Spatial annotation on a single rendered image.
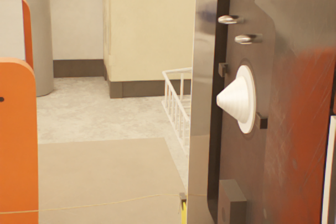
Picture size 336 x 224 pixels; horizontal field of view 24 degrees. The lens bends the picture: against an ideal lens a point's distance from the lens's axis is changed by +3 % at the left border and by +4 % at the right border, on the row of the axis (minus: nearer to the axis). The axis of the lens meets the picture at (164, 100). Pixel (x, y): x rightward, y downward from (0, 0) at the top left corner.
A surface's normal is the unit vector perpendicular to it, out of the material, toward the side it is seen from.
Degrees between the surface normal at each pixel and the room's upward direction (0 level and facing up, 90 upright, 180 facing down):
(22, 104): 90
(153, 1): 90
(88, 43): 90
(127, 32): 90
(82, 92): 0
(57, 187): 0
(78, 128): 0
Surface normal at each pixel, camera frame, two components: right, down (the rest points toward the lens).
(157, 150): 0.03, -0.93
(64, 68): 0.17, 0.37
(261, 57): -0.99, 0.04
